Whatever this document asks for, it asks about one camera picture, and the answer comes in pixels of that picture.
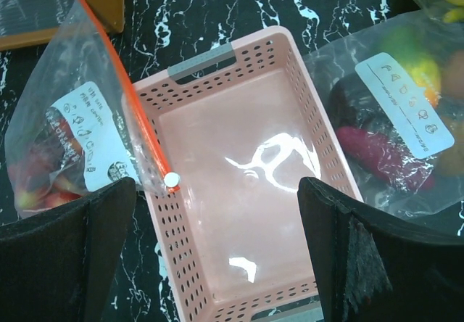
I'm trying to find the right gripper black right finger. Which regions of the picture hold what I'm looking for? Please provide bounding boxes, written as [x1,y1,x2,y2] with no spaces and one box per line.
[297,177,463,321]

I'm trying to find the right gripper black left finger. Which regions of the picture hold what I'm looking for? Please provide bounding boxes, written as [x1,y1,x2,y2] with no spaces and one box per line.
[1,178,136,321]

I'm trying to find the purple sweet potato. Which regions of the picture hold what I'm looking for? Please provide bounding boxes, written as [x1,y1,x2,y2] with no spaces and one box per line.
[336,126,435,192]

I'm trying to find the blue zipper clear bag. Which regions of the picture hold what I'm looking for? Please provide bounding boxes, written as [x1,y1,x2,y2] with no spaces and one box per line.
[304,11,463,236]

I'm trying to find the green mango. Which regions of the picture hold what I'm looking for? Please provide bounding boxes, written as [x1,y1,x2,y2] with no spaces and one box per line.
[376,27,441,106]

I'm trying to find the white zipper slider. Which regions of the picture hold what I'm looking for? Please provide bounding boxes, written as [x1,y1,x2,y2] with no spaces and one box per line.
[163,172,181,188]

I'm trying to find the pink plastic basket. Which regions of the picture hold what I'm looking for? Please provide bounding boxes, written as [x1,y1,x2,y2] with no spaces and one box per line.
[134,26,361,321]

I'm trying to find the wooden shelf rack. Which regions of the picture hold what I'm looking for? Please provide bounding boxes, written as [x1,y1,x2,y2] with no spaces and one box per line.
[1,0,125,51]

